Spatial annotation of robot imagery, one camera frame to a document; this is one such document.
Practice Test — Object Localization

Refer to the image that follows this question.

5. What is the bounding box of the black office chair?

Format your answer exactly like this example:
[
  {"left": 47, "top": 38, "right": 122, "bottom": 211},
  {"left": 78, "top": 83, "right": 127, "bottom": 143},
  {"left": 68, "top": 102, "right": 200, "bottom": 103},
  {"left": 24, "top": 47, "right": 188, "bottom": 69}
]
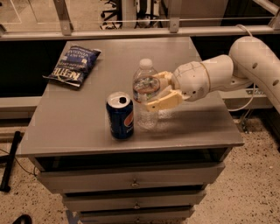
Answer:
[{"left": 100, "top": 0, "right": 123, "bottom": 30}]

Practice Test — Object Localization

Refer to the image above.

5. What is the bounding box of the bottom grey drawer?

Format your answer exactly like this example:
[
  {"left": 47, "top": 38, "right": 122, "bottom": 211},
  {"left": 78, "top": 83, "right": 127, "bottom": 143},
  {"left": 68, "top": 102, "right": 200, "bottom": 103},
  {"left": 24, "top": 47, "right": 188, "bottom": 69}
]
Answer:
[{"left": 79, "top": 206, "right": 194, "bottom": 224}]

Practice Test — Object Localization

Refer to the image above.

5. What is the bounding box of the black metal bar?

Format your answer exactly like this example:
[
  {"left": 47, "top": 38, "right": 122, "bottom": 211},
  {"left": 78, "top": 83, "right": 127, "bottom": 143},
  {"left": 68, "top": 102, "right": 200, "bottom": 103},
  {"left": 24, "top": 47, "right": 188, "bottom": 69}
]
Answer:
[{"left": 0, "top": 131, "right": 22, "bottom": 193}]

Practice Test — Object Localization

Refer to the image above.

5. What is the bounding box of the blue pepsi can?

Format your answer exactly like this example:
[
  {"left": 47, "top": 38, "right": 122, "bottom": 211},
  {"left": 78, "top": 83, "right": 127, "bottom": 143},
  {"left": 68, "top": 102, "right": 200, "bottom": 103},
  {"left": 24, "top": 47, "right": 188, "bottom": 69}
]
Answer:
[{"left": 106, "top": 92, "right": 134, "bottom": 139}]

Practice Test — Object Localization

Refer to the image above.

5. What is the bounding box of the grey drawer cabinet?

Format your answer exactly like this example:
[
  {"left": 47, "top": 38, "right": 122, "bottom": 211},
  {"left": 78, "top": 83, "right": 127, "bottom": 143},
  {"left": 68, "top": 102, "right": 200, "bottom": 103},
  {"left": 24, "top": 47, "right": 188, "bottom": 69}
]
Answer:
[{"left": 18, "top": 38, "right": 242, "bottom": 224}]

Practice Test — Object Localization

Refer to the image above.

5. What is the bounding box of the white cable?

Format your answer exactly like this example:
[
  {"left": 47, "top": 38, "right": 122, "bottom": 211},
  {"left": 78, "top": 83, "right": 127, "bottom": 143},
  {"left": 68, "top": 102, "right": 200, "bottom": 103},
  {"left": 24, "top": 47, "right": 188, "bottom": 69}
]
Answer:
[{"left": 227, "top": 24, "right": 257, "bottom": 112}]

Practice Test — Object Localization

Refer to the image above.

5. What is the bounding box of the middle grey drawer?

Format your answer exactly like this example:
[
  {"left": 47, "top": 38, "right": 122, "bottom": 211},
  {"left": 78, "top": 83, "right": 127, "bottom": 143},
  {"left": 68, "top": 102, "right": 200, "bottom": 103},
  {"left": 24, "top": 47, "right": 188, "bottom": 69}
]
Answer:
[{"left": 63, "top": 190, "right": 206, "bottom": 212}]

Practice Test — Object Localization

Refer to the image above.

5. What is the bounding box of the grey metal railing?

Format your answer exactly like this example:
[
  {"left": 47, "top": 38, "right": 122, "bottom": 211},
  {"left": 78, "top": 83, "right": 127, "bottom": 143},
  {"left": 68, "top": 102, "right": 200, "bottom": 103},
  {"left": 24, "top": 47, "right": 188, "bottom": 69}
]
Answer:
[{"left": 0, "top": 0, "right": 279, "bottom": 41}]

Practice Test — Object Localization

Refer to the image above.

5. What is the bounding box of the grey drawer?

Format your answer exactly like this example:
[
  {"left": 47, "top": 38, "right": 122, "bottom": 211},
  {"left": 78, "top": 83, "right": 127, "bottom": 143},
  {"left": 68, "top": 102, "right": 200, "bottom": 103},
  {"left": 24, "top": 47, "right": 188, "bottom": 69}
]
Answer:
[
  {"left": 79, "top": 206, "right": 194, "bottom": 224},
  {"left": 38, "top": 162, "right": 225, "bottom": 193},
  {"left": 63, "top": 190, "right": 206, "bottom": 212}
]

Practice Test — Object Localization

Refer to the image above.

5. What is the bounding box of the top grey drawer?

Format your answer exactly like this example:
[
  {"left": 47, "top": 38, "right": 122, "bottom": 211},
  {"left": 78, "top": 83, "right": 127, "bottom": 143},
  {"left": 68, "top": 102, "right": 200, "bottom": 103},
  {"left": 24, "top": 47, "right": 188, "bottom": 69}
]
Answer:
[{"left": 38, "top": 162, "right": 225, "bottom": 193}]

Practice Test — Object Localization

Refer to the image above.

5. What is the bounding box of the black shoe tip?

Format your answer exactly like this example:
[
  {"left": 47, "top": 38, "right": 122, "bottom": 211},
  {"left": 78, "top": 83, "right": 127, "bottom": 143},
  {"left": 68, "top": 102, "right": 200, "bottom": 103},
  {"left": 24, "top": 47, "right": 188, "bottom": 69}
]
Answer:
[{"left": 12, "top": 214, "right": 32, "bottom": 224}]

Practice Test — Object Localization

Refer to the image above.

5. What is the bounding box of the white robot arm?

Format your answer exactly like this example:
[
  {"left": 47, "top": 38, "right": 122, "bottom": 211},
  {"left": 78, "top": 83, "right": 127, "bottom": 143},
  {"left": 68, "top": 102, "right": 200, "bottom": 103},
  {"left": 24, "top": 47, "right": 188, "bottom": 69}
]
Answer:
[{"left": 144, "top": 36, "right": 280, "bottom": 112}]

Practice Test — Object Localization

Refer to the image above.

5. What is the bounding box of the clear plastic water bottle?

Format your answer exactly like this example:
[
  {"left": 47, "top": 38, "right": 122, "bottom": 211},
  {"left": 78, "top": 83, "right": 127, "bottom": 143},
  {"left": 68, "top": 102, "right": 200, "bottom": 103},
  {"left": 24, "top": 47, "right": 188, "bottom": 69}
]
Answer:
[{"left": 132, "top": 59, "right": 160, "bottom": 130}]

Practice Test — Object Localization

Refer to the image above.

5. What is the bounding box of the blue kettle chips bag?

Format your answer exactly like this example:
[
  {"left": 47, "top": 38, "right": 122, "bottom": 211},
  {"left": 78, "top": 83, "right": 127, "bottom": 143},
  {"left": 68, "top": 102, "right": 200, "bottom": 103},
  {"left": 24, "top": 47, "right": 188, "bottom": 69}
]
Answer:
[{"left": 45, "top": 45, "right": 102, "bottom": 88}]

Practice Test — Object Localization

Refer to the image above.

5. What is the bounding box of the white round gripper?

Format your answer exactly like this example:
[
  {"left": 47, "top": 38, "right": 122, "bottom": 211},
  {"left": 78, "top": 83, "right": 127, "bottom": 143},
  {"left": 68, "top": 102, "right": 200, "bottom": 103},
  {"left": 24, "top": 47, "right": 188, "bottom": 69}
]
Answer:
[{"left": 144, "top": 61, "right": 210, "bottom": 112}]

